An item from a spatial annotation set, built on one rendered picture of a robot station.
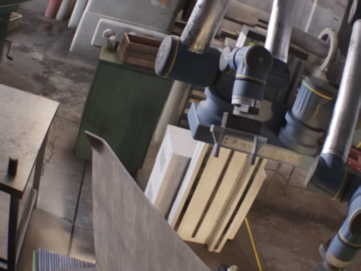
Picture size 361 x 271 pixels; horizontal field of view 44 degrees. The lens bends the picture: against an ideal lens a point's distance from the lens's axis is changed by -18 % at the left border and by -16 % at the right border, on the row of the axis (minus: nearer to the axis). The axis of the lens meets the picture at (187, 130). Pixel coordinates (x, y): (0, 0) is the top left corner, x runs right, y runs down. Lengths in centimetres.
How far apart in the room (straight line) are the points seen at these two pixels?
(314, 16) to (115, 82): 545
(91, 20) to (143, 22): 75
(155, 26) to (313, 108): 450
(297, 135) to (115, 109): 197
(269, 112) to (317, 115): 32
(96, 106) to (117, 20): 279
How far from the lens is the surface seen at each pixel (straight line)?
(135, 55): 405
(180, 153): 299
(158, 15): 675
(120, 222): 153
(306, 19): 898
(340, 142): 154
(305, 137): 256
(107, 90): 409
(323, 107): 251
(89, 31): 685
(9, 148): 258
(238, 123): 176
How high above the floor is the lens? 217
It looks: 23 degrees down
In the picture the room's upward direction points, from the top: 21 degrees clockwise
